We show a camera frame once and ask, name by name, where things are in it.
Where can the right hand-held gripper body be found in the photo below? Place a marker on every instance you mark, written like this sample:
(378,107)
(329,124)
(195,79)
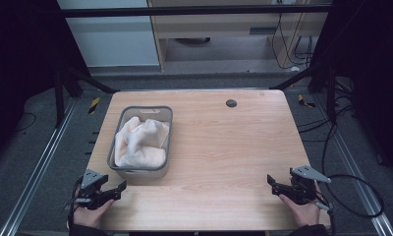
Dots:
(304,183)

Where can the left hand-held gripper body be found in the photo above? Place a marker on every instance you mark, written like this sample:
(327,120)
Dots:
(92,179)

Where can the beige basket with grey rim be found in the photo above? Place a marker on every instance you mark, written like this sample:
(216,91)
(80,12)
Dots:
(142,170)

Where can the cream towel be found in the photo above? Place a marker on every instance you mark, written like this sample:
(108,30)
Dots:
(140,144)

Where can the person's left hand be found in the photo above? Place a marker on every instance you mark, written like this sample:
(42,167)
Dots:
(90,216)

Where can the person's right hand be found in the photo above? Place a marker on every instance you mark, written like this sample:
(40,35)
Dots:
(303,213)

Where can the yellow black tape strip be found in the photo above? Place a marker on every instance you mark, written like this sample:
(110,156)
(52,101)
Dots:
(94,105)
(305,102)

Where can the round dark table grommet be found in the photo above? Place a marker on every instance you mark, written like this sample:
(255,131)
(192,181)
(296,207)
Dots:
(231,103)

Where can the black metal stand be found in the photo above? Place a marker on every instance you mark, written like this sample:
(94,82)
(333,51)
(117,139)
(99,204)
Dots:
(330,95)
(58,98)

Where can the black curtain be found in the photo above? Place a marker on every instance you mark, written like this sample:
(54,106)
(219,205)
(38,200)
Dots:
(374,65)
(21,65)

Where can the white cabinet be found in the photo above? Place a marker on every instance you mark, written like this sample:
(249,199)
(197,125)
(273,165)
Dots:
(112,39)

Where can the light wooden desk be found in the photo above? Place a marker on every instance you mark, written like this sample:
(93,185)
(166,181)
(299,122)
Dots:
(224,23)

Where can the black horizontal bar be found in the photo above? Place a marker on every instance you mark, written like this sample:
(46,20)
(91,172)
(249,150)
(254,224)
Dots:
(184,11)

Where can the aluminium floor rail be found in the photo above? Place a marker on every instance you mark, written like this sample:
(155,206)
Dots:
(355,170)
(37,170)

